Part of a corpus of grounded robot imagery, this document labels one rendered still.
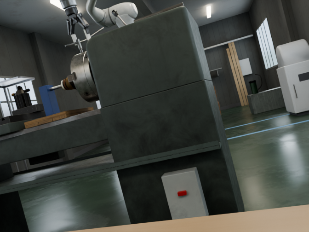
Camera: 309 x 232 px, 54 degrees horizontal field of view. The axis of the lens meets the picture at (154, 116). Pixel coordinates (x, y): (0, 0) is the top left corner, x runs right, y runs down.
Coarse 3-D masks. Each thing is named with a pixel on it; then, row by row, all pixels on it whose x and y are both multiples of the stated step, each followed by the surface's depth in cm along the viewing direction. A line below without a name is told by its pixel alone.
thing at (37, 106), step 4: (36, 104) 210; (40, 104) 214; (24, 108) 211; (28, 108) 210; (32, 108) 210; (36, 108) 209; (40, 108) 213; (12, 112) 214; (16, 112) 213; (20, 112) 212; (24, 112) 212; (28, 112) 211; (32, 112) 210
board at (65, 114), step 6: (84, 108) 202; (90, 108) 210; (54, 114) 181; (60, 114) 180; (66, 114) 180; (72, 114) 186; (78, 114) 193; (36, 120) 185; (42, 120) 184; (48, 120) 183; (54, 120) 182; (30, 126) 187
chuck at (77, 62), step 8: (80, 56) 182; (72, 64) 180; (80, 64) 178; (72, 72) 179; (80, 72) 177; (80, 80) 178; (80, 88) 180; (88, 88) 179; (88, 96) 184; (96, 96) 184
